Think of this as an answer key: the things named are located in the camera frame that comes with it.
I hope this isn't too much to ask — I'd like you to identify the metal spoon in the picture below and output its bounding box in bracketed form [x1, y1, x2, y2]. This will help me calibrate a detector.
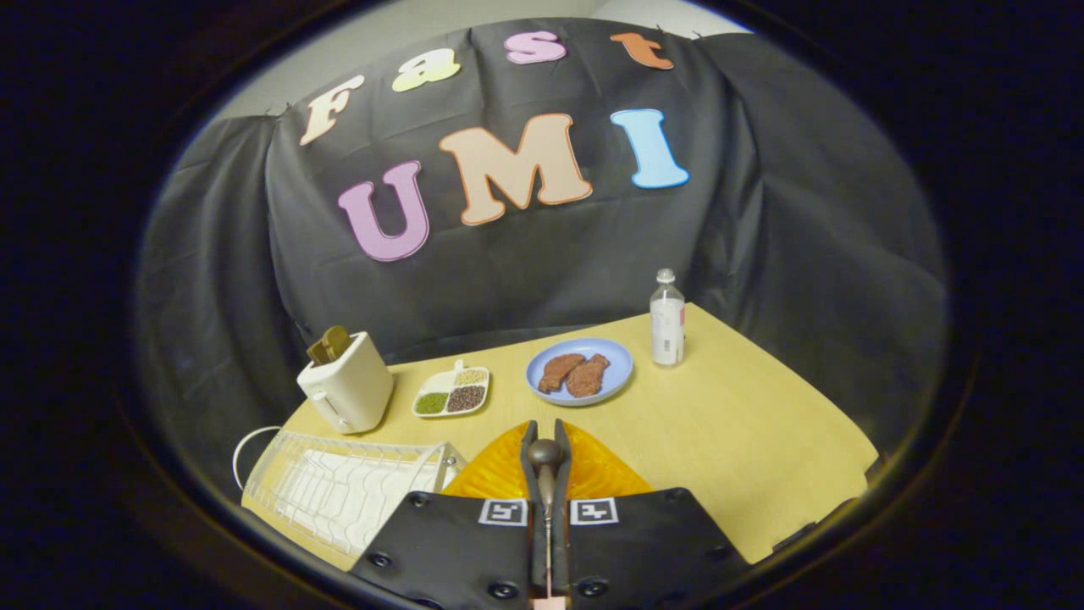
[527, 438, 567, 598]

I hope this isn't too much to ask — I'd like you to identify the white sectioned dish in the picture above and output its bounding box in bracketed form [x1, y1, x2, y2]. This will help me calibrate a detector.
[412, 360, 491, 419]

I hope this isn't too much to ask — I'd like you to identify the brown toast slice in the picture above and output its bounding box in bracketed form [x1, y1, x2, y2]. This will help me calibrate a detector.
[307, 325, 352, 366]

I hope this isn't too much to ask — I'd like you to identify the brown meat piece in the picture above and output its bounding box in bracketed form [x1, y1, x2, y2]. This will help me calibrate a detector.
[565, 354, 611, 399]
[539, 353, 587, 394]

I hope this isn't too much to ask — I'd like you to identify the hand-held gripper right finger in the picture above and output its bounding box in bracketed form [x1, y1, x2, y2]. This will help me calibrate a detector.
[550, 419, 750, 610]

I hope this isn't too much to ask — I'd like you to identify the clear plastic bottle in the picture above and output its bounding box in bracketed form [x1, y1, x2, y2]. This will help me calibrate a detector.
[650, 269, 686, 368]

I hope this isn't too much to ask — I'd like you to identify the white toaster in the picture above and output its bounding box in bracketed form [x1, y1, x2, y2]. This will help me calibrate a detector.
[296, 330, 395, 435]

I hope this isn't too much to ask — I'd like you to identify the white power cable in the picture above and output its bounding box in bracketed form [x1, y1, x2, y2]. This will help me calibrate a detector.
[233, 425, 285, 492]

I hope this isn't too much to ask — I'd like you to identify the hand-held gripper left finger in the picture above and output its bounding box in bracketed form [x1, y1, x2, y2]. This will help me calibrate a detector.
[349, 419, 547, 610]

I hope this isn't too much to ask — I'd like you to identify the blue plate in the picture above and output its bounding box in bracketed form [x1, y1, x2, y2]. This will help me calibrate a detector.
[525, 337, 634, 408]

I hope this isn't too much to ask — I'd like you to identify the white dish rack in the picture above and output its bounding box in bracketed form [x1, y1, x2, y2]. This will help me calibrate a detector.
[244, 430, 467, 557]

